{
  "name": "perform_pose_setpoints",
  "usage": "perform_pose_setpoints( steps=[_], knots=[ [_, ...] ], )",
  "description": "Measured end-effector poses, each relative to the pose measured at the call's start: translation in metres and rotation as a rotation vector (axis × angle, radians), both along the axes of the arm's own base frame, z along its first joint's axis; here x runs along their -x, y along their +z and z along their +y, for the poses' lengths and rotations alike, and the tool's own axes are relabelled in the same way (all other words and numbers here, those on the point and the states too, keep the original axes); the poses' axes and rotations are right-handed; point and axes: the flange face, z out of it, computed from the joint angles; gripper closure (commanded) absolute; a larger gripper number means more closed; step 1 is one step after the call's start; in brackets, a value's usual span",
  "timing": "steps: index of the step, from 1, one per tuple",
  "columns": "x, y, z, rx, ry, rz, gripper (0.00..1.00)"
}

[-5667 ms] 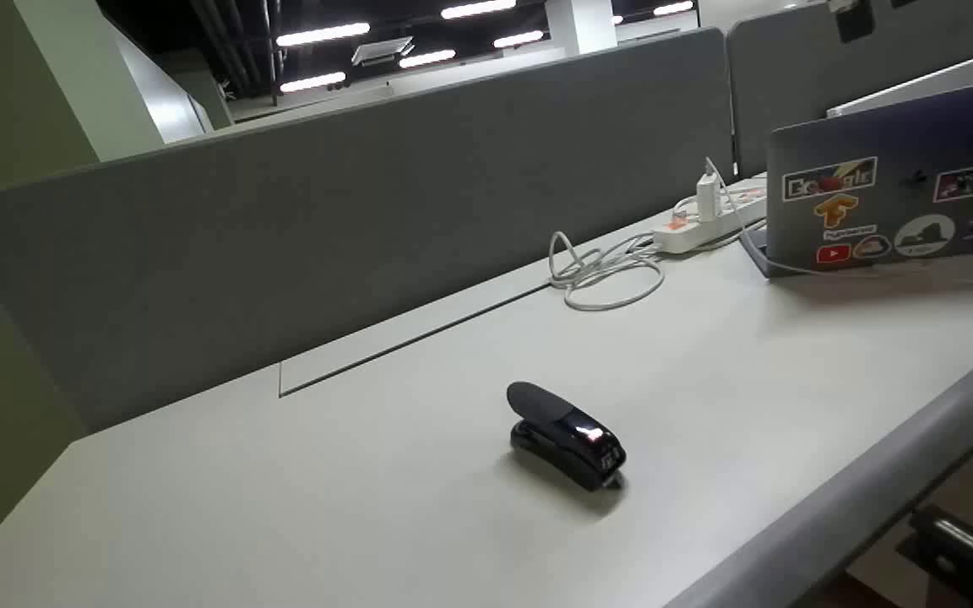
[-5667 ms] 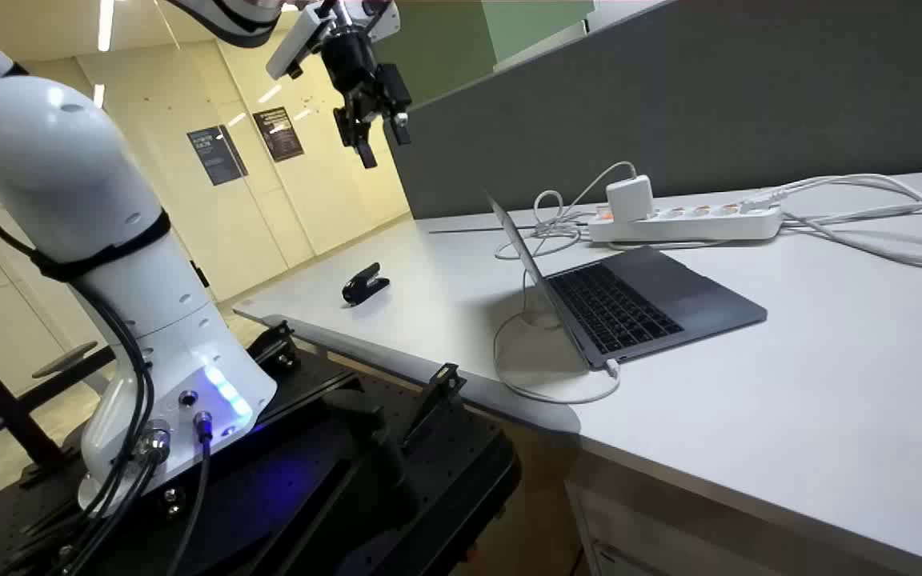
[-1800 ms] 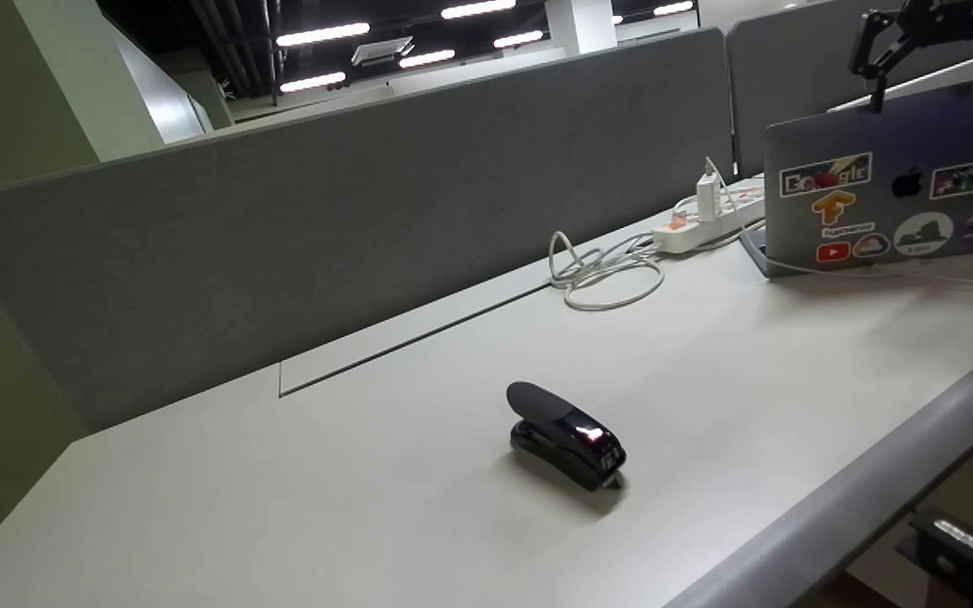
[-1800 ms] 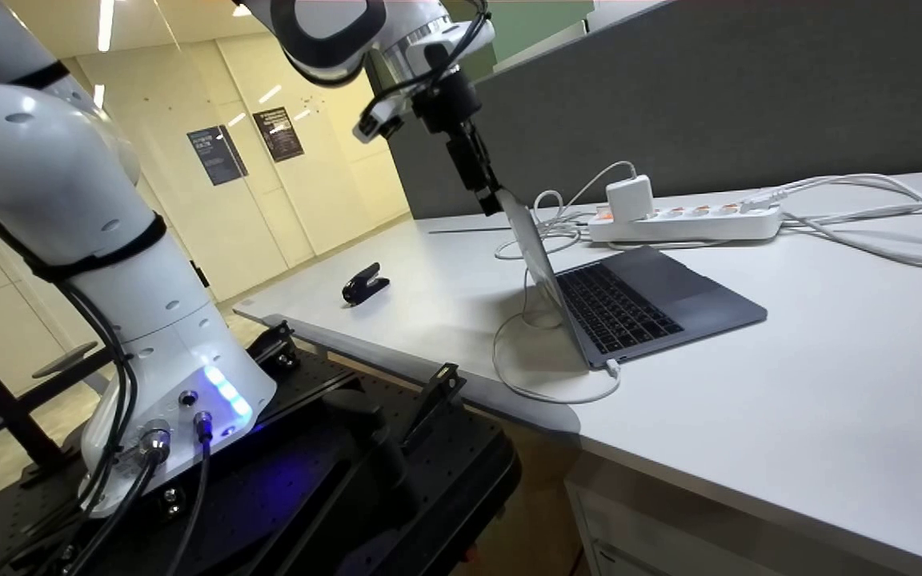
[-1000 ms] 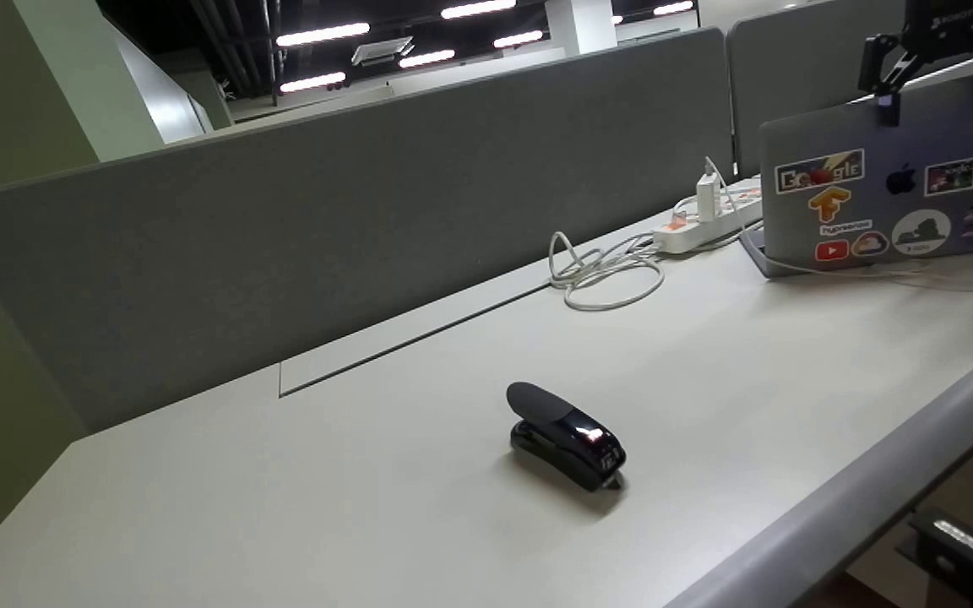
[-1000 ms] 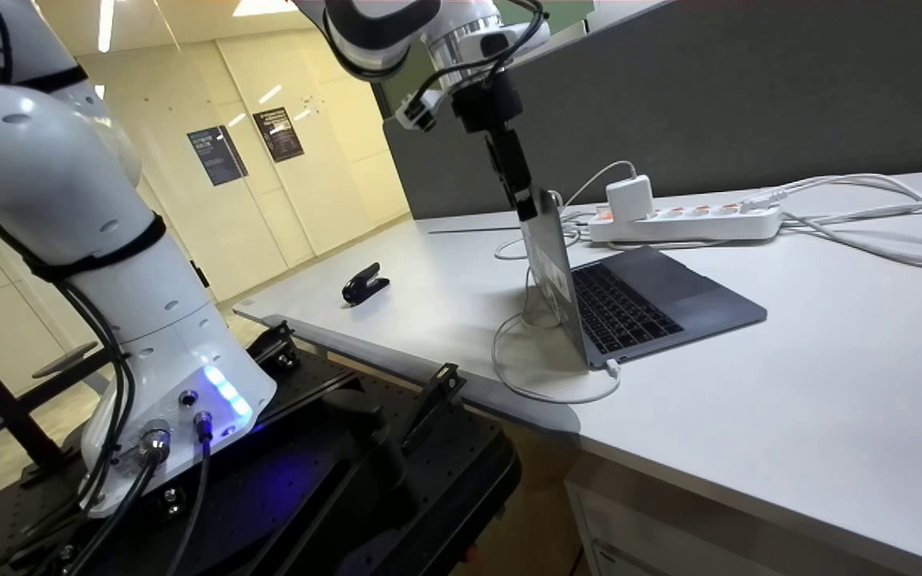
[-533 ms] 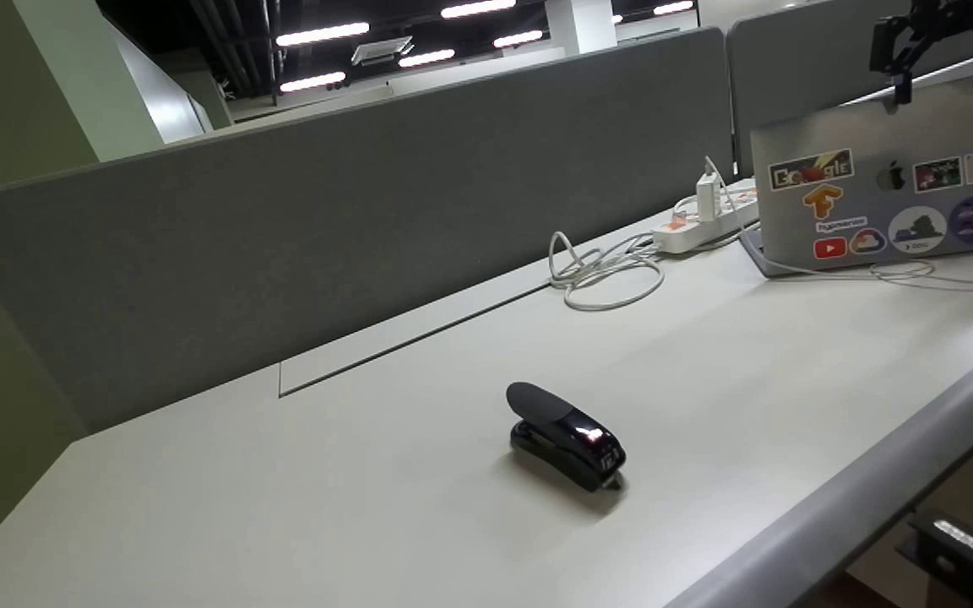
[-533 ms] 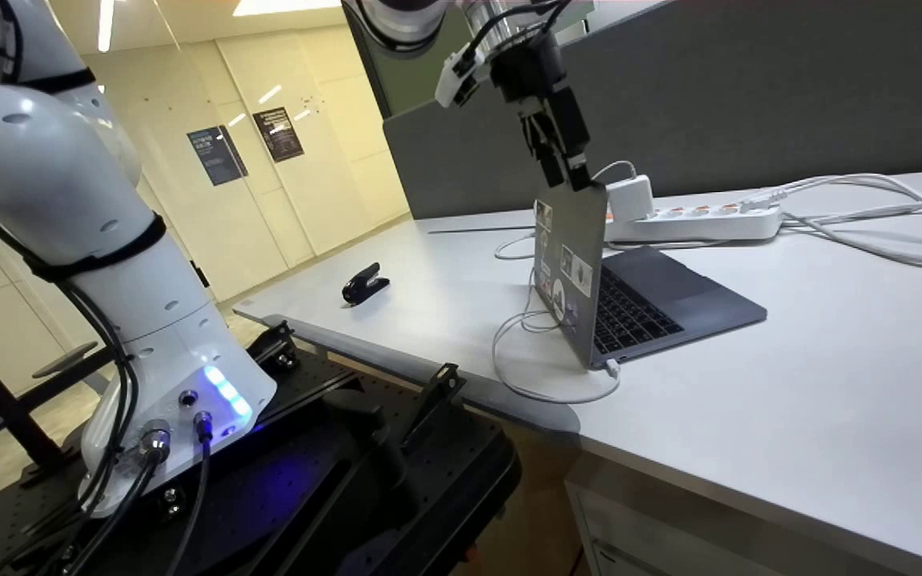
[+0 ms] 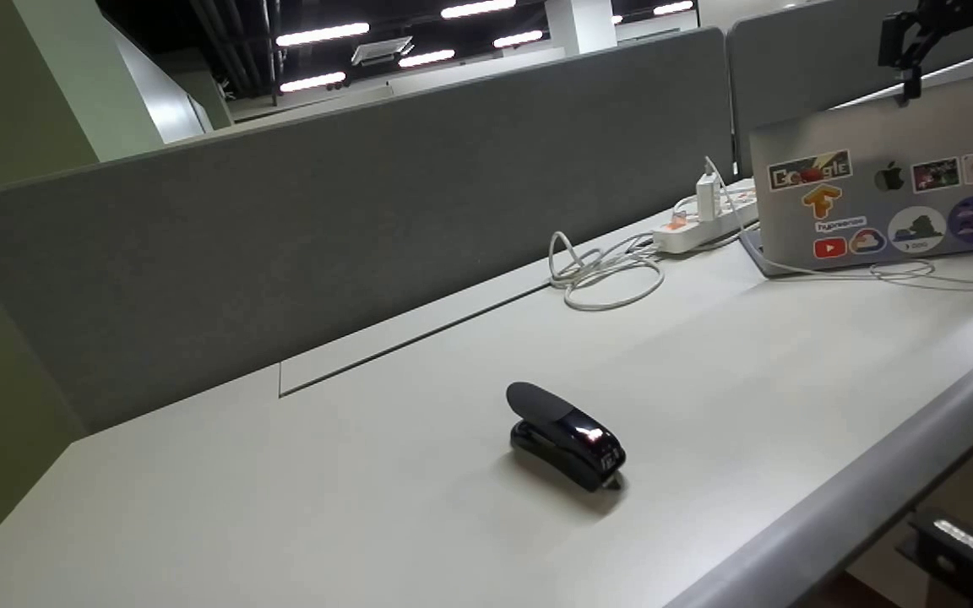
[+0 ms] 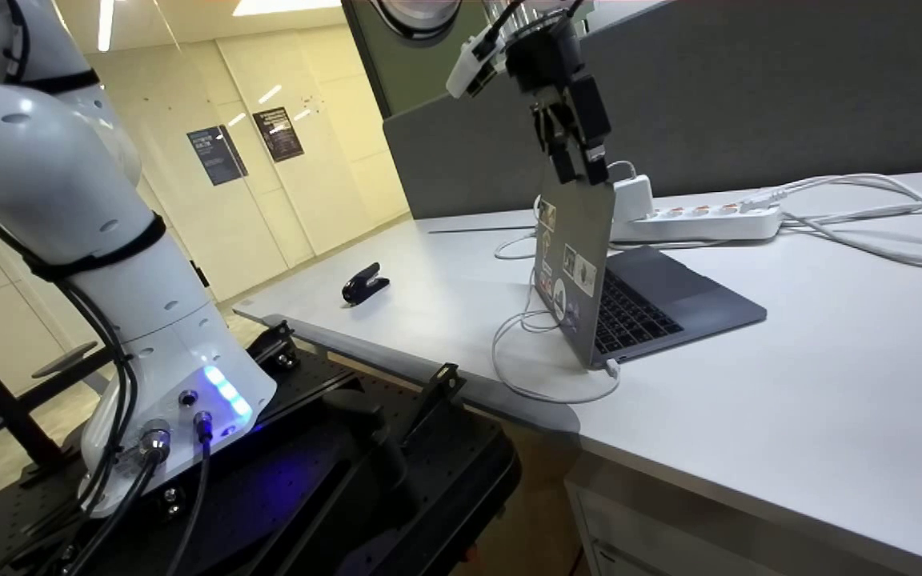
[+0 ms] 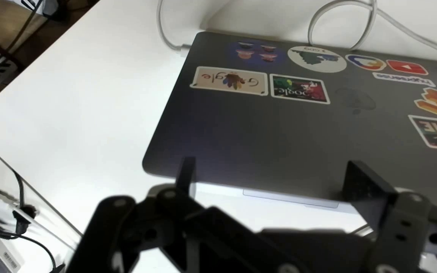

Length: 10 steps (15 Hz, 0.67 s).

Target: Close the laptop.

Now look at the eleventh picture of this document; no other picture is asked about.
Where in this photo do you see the black cable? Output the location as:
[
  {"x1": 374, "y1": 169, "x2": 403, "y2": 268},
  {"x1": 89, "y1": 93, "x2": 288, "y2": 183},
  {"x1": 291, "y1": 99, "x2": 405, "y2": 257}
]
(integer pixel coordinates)
[{"x1": 0, "y1": 170, "x2": 68, "y2": 273}]

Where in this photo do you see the grey laptop with stickers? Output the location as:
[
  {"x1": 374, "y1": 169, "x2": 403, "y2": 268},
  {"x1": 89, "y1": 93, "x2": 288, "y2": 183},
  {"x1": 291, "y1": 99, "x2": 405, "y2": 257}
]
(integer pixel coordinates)
[{"x1": 141, "y1": 31, "x2": 437, "y2": 211}]

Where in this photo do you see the thin white laptop cable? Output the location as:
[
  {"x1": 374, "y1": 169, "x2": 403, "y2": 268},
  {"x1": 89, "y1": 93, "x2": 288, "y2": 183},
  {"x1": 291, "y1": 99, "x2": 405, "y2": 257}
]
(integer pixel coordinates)
[{"x1": 156, "y1": 0, "x2": 194, "y2": 52}]

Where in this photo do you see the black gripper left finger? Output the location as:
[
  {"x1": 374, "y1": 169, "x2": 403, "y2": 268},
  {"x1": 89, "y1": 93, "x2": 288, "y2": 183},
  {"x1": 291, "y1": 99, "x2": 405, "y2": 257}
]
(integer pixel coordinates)
[{"x1": 65, "y1": 157, "x2": 280, "y2": 273}]

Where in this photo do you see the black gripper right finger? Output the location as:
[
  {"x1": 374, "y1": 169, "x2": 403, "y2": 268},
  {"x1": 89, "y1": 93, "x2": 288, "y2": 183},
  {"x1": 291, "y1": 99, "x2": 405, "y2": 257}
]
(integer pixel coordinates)
[{"x1": 338, "y1": 160, "x2": 437, "y2": 273}]

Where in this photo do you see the white coiled cable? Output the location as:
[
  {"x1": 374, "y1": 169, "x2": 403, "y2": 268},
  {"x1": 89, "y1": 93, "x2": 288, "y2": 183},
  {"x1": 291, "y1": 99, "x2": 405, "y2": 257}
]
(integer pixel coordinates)
[{"x1": 305, "y1": 0, "x2": 437, "y2": 66}]

